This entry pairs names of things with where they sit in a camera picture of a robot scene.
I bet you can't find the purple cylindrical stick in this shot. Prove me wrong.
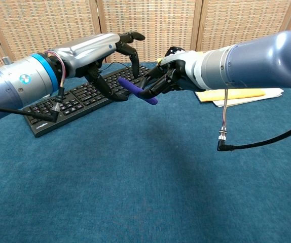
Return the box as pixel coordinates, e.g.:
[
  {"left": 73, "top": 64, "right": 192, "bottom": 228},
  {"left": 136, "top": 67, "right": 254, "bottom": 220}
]
[{"left": 117, "top": 76, "right": 159, "bottom": 106}]

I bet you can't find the right arm black connector cable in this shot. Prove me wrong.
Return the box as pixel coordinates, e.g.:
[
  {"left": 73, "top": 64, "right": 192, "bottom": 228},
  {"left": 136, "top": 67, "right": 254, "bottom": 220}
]
[{"left": 216, "top": 88, "right": 291, "bottom": 152}]

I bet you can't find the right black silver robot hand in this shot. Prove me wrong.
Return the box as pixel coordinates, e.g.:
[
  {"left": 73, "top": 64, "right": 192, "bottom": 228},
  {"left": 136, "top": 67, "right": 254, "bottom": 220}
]
[{"left": 138, "top": 50, "right": 207, "bottom": 101}]

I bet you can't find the blue felt table mat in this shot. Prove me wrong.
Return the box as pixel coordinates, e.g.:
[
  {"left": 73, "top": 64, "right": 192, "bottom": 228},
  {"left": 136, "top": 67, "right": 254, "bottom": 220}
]
[{"left": 0, "top": 61, "right": 291, "bottom": 243}]

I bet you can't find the yellow paper envelope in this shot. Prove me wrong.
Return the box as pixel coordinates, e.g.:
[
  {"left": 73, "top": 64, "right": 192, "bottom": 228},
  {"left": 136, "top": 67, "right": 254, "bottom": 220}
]
[{"left": 198, "top": 88, "right": 266, "bottom": 103}]

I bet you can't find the black keyboard usb cable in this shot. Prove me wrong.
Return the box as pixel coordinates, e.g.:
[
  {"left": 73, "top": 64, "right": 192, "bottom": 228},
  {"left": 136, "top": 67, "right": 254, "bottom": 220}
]
[{"left": 101, "top": 61, "right": 131, "bottom": 74}]

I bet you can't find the black computer keyboard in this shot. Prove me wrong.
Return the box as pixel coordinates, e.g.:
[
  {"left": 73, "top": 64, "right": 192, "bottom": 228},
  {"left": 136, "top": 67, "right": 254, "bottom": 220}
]
[{"left": 21, "top": 64, "right": 159, "bottom": 139}]

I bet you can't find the left arm black connector cable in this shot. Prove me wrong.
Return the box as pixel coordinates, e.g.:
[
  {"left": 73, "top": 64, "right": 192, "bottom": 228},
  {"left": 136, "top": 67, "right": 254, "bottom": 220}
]
[{"left": 0, "top": 50, "right": 66, "bottom": 123}]

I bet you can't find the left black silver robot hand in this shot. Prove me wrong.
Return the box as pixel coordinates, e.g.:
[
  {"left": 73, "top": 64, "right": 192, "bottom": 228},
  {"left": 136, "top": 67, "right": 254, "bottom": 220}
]
[{"left": 49, "top": 31, "right": 146, "bottom": 102}]

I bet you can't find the arm black connector cable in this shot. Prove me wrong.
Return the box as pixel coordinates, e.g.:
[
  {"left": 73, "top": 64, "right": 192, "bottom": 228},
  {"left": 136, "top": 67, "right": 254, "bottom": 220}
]
[
  {"left": 216, "top": 88, "right": 291, "bottom": 152},
  {"left": 0, "top": 50, "right": 66, "bottom": 123}
]

